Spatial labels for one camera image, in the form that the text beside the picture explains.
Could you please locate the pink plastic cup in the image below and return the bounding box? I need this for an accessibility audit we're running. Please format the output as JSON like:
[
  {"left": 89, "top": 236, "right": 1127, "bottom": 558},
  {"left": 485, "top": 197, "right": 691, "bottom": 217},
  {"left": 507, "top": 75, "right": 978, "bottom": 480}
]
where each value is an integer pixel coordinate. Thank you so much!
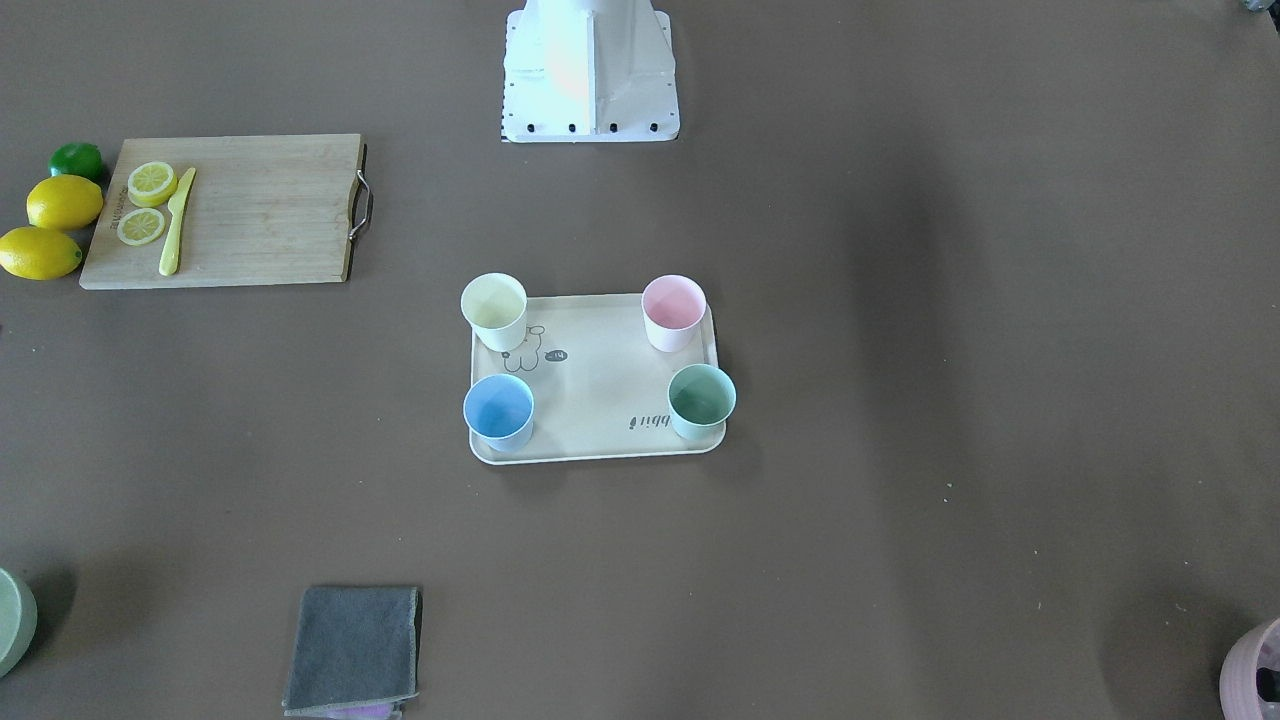
[{"left": 641, "top": 274, "right": 708, "bottom": 354}]

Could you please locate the green plastic cup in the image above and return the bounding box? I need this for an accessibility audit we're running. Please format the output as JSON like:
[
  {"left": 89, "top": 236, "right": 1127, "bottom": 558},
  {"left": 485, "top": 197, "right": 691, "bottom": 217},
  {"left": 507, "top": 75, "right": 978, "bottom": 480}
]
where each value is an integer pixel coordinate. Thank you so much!
[{"left": 667, "top": 363, "right": 739, "bottom": 442}]

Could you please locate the blue plastic cup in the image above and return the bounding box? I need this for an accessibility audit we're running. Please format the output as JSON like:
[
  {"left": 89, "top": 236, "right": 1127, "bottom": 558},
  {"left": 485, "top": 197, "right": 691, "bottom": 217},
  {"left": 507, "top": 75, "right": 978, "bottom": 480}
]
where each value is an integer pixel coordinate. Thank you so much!
[{"left": 462, "top": 374, "right": 535, "bottom": 454}]

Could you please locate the pale yellow plastic cup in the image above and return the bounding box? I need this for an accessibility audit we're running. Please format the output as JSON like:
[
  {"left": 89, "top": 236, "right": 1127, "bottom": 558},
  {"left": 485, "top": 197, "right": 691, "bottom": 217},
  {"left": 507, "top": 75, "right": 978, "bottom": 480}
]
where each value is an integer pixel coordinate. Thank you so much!
[{"left": 460, "top": 272, "right": 529, "bottom": 352}]

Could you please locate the cream rabbit print tray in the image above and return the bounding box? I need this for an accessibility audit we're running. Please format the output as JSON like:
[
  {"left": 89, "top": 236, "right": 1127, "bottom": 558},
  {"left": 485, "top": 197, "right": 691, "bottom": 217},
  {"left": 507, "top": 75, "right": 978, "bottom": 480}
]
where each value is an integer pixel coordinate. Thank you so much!
[{"left": 468, "top": 293, "right": 726, "bottom": 465}]

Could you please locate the bamboo cutting board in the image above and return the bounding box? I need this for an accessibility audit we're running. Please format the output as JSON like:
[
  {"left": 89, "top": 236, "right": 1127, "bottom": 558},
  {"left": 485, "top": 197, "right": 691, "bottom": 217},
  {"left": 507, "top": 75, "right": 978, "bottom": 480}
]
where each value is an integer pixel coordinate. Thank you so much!
[{"left": 79, "top": 133, "right": 372, "bottom": 290}]

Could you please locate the grey folded cloth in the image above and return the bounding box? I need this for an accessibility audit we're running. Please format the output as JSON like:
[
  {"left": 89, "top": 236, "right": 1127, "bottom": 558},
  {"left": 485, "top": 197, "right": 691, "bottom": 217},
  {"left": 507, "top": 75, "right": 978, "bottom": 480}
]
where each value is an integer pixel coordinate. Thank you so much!
[{"left": 282, "top": 585, "right": 420, "bottom": 719}]

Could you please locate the purple cloth under grey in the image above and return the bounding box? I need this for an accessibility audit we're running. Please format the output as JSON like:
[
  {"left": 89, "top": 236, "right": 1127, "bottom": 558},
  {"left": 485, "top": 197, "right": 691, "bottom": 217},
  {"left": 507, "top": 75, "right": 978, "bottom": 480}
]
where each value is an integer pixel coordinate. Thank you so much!
[{"left": 320, "top": 700, "right": 404, "bottom": 720}]

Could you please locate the yellow plastic knife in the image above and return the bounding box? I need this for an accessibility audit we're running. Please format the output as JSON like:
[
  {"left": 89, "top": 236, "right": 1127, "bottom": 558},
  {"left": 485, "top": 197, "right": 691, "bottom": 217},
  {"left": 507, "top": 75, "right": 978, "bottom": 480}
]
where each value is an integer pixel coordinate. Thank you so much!
[{"left": 157, "top": 167, "right": 197, "bottom": 277}]

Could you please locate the lower lemon slice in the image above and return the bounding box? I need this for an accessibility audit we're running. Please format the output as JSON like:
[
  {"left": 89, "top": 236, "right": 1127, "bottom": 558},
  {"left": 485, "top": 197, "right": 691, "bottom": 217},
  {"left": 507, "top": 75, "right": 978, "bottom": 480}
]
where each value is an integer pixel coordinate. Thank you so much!
[{"left": 115, "top": 208, "right": 166, "bottom": 247}]

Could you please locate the lemon slice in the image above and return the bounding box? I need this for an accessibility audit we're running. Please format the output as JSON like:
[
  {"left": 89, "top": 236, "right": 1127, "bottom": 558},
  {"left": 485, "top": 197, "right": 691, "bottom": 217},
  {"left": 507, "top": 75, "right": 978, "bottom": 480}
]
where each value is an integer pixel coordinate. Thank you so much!
[
  {"left": 125, "top": 161, "right": 179, "bottom": 208},
  {"left": 115, "top": 208, "right": 166, "bottom": 247}
]

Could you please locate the upper lemon slice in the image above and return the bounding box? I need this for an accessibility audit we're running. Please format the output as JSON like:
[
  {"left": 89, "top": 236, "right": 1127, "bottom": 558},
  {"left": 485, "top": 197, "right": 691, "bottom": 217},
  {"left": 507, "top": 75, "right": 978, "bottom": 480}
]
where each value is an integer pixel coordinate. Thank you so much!
[{"left": 125, "top": 161, "right": 179, "bottom": 208}]

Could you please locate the green lime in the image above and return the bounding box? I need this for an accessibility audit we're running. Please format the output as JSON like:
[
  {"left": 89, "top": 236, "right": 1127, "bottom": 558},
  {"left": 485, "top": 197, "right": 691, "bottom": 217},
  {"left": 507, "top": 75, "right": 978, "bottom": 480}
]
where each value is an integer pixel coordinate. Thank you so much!
[{"left": 47, "top": 142, "right": 105, "bottom": 182}]

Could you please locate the whole lemon near lime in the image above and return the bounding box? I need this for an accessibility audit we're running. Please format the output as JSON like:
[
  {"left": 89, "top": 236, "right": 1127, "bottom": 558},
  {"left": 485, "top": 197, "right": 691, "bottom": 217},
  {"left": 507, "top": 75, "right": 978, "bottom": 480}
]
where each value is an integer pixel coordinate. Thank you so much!
[{"left": 26, "top": 174, "right": 104, "bottom": 231}]

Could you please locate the whole lemon outer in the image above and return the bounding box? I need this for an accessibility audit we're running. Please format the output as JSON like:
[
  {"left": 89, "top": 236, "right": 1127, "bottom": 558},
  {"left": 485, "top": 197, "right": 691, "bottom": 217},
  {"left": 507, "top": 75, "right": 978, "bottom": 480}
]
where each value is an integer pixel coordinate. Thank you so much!
[{"left": 1, "top": 225, "right": 83, "bottom": 281}]

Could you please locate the light green bowl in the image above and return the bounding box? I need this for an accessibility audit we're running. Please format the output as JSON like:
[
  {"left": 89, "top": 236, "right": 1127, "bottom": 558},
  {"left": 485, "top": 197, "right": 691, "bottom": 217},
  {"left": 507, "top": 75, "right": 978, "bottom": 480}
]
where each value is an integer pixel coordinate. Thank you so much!
[{"left": 0, "top": 568, "right": 38, "bottom": 676}]

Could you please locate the pink bowl of ice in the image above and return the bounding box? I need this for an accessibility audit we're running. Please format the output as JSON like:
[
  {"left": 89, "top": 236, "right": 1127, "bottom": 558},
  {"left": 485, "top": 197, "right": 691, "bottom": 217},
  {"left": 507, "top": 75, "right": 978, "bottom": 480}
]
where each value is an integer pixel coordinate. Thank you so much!
[{"left": 1219, "top": 619, "right": 1279, "bottom": 719}]

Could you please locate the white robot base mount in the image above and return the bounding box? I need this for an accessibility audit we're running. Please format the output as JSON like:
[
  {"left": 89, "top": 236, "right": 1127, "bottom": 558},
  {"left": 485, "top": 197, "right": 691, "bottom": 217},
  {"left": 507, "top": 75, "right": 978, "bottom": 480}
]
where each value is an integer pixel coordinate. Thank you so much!
[{"left": 500, "top": 1, "right": 681, "bottom": 143}]

